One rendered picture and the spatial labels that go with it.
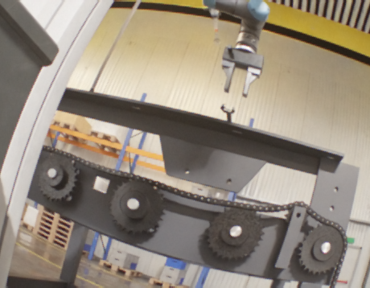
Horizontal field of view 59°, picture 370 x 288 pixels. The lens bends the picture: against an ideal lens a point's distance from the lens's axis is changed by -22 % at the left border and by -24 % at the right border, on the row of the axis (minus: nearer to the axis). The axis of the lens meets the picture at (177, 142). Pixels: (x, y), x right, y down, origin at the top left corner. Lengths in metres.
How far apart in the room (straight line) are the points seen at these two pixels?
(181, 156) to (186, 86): 10.43
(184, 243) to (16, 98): 0.95
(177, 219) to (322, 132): 10.17
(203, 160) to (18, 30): 1.03
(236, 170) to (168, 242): 0.30
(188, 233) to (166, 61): 11.15
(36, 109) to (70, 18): 0.12
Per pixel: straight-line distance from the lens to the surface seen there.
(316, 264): 1.13
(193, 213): 1.17
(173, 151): 1.25
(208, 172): 1.21
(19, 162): 0.43
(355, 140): 11.48
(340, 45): 8.37
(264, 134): 1.18
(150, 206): 1.15
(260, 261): 1.15
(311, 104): 11.53
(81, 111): 1.41
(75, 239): 2.27
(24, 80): 0.27
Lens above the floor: 0.73
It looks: 17 degrees up
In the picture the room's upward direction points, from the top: 19 degrees clockwise
